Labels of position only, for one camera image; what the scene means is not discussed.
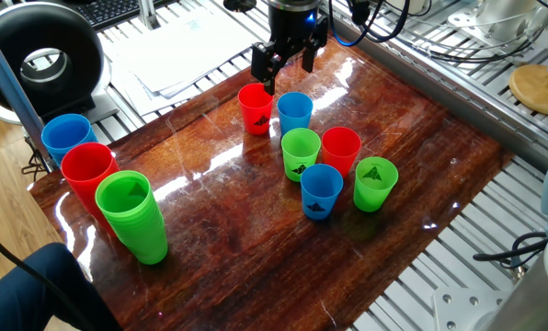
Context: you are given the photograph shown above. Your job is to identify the black keyboard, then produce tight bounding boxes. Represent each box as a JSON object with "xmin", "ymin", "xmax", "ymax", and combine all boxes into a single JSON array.
[{"xmin": 74, "ymin": 0, "xmax": 174, "ymax": 31}]

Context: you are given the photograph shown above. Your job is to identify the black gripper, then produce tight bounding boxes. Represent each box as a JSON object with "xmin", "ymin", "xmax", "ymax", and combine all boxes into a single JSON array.
[{"xmin": 250, "ymin": 4, "xmax": 329, "ymax": 97}]

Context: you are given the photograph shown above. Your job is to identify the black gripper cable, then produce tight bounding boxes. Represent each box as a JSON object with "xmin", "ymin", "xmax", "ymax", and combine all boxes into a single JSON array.
[{"xmin": 327, "ymin": 0, "xmax": 413, "ymax": 48}]

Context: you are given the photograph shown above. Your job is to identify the white paper stack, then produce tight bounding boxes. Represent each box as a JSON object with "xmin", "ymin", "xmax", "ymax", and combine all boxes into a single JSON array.
[{"xmin": 99, "ymin": 6, "xmax": 268, "ymax": 116}]

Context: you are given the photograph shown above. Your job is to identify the red cup stack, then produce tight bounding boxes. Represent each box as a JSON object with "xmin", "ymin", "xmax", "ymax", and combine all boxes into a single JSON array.
[{"xmin": 60, "ymin": 142, "xmax": 120, "ymax": 238}]

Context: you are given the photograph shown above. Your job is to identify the green plastic cup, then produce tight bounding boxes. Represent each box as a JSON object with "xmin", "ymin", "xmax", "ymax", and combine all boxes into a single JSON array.
[
  {"xmin": 352, "ymin": 156, "xmax": 400, "ymax": 213},
  {"xmin": 280, "ymin": 127, "xmax": 323, "ymax": 183}
]

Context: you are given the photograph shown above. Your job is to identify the black looped cable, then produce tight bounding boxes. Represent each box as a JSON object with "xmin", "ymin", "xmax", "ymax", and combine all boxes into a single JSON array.
[{"xmin": 472, "ymin": 231, "xmax": 548, "ymax": 270}]

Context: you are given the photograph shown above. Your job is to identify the silver metal bracket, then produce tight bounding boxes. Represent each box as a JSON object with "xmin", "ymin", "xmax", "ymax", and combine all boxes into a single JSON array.
[{"xmin": 447, "ymin": 0, "xmax": 548, "ymax": 43}]

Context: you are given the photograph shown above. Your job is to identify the grey aluminium post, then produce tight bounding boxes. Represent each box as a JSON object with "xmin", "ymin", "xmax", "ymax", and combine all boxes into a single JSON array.
[{"xmin": 0, "ymin": 16, "xmax": 57, "ymax": 174}]

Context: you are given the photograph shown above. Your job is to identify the blue cup stack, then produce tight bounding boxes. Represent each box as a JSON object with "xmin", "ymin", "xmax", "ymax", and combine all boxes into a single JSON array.
[{"xmin": 40, "ymin": 113, "xmax": 99, "ymax": 167}]

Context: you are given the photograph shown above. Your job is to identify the blue trouser leg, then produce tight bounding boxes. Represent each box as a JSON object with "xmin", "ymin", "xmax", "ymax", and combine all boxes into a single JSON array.
[{"xmin": 0, "ymin": 242, "xmax": 123, "ymax": 331}]

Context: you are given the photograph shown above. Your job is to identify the black round foot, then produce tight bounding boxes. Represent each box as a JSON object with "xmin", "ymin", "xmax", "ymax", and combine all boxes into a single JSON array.
[{"xmin": 222, "ymin": 0, "xmax": 257, "ymax": 13}]

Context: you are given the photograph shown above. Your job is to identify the glossy wood grain board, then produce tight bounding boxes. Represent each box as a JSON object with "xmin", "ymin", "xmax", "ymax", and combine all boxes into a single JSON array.
[{"xmin": 28, "ymin": 25, "xmax": 514, "ymax": 331}]

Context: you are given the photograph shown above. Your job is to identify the blue cable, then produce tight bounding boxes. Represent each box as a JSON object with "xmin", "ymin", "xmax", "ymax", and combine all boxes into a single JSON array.
[{"xmin": 327, "ymin": 0, "xmax": 365, "ymax": 48}]

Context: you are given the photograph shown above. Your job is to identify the red plastic cup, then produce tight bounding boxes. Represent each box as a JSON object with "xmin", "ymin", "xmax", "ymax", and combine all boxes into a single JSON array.
[
  {"xmin": 237, "ymin": 83, "xmax": 275, "ymax": 136},
  {"xmin": 321, "ymin": 126, "xmax": 363, "ymax": 179}
]

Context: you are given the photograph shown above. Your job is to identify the silver stand pole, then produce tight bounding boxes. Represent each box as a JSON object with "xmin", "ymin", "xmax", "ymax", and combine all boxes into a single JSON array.
[{"xmin": 135, "ymin": 0, "xmax": 161, "ymax": 31}]

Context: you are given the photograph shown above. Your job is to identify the tangled black cable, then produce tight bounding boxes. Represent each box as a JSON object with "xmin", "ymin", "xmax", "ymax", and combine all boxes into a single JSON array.
[{"xmin": 20, "ymin": 137, "xmax": 50, "ymax": 183}]

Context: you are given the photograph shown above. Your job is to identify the green cup stack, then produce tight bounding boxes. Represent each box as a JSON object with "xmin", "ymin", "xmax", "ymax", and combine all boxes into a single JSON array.
[{"xmin": 94, "ymin": 169, "xmax": 169, "ymax": 266}]

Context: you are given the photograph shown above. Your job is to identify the black ring-shaped device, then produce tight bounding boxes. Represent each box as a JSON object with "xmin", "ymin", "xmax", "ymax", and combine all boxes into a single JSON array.
[{"xmin": 0, "ymin": 1, "xmax": 121, "ymax": 126}]

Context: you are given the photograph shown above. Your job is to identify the round wooden stand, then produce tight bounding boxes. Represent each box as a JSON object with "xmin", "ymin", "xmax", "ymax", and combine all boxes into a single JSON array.
[{"xmin": 508, "ymin": 54, "xmax": 548, "ymax": 118}]

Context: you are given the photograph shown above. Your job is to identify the blue plastic cup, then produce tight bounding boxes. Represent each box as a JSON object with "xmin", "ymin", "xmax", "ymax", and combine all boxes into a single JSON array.
[
  {"xmin": 300, "ymin": 163, "xmax": 345, "ymax": 222},
  {"xmin": 276, "ymin": 91, "xmax": 314, "ymax": 138}
]

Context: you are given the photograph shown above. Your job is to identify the thick black cable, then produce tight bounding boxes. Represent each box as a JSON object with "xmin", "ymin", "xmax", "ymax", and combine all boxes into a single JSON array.
[{"xmin": 0, "ymin": 223, "xmax": 96, "ymax": 331}]

